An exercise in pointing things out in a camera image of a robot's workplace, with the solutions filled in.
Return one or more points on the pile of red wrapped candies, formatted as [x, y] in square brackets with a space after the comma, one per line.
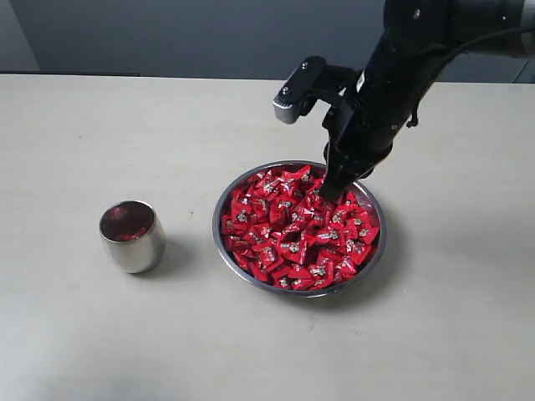
[299, 234]

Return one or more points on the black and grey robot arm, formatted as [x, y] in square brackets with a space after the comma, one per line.
[420, 39]

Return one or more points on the stainless steel bowl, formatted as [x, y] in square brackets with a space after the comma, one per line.
[234, 267]

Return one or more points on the stainless steel cup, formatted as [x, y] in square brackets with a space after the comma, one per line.
[141, 254]

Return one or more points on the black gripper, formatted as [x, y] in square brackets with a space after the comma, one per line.
[374, 108]

